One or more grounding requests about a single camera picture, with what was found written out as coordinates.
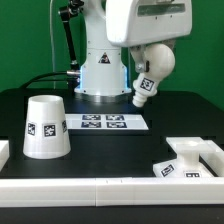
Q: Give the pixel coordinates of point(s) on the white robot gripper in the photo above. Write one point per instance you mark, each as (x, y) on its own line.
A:
(137, 22)

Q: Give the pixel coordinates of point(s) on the white lamp bulb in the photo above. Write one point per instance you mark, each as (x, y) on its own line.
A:
(161, 63)

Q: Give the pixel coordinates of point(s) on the white lamp base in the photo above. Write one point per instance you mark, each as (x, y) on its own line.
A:
(187, 164)

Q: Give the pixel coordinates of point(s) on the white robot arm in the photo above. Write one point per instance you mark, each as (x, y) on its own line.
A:
(109, 70)

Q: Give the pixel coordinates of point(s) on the white lamp shade cone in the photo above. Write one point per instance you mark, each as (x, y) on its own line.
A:
(46, 132)

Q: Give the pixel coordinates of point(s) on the white marker sheet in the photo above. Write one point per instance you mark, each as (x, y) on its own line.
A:
(106, 122)

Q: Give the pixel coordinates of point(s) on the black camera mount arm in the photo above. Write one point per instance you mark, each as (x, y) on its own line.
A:
(72, 9)

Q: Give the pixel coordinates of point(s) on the white right fence wall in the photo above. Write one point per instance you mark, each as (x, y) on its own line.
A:
(214, 157)

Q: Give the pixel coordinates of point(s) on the white fence wall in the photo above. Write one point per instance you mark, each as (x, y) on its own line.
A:
(214, 157)
(4, 152)
(110, 192)

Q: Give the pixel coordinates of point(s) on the white front fence wall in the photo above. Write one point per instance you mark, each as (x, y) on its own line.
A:
(110, 192)

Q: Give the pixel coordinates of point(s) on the white left fence wall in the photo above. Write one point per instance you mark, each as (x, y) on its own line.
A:
(4, 152)

